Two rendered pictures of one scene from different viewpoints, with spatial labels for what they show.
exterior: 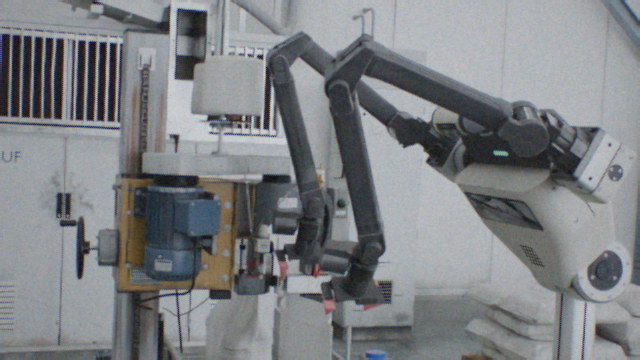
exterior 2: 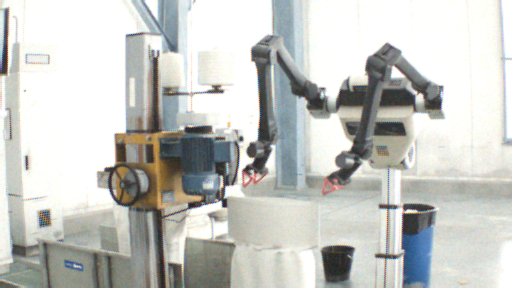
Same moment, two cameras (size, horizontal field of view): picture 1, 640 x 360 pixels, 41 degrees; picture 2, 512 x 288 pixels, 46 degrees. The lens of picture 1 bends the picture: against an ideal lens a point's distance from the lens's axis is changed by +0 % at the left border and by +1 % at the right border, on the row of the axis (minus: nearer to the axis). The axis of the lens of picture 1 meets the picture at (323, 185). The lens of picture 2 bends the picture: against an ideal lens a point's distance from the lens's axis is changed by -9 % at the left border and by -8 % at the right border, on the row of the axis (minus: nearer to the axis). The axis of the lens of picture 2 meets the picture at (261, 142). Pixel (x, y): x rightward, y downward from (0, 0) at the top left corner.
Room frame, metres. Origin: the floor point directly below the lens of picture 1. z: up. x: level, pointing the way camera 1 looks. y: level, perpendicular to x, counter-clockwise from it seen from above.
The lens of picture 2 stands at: (0.10, 1.97, 1.43)
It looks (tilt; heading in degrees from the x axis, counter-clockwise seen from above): 3 degrees down; 319
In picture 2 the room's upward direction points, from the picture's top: 1 degrees counter-clockwise
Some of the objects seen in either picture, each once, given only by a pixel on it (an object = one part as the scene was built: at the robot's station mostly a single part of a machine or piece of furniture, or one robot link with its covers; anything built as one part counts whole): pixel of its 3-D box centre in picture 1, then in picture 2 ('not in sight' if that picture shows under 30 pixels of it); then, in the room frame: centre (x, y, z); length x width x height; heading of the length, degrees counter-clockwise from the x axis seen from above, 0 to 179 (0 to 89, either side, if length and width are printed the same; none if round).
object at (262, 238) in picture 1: (263, 251); not in sight; (2.47, 0.16, 1.14); 0.05 x 0.04 x 0.16; 108
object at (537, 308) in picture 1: (564, 307); (192, 205); (4.99, -1.44, 0.56); 0.66 x 0.42 x 0.15; 108
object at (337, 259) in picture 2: not in sight; (337, 263); (3.72, -2.00, 0.13); 0.30 x 0.30 x 0.26
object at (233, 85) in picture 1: (233, 86); (216, 67); (2.35, 0.26, 1.61); 0.17 x 0.17 x 0.17
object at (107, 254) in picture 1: (106, 247); (135, 182); (2.45, 0.61, 1.14); 0.11 x 0.06 x 0.11; 18
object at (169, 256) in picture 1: (174, 232); (199, 164); (2.30, 0.39, 1.21); 0.15 x 0.15 x 0.25
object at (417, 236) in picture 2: not in sight; (407, 248); (3.07, -2.11, 0.32); 0.51 x 0.48 x 0.65; 108
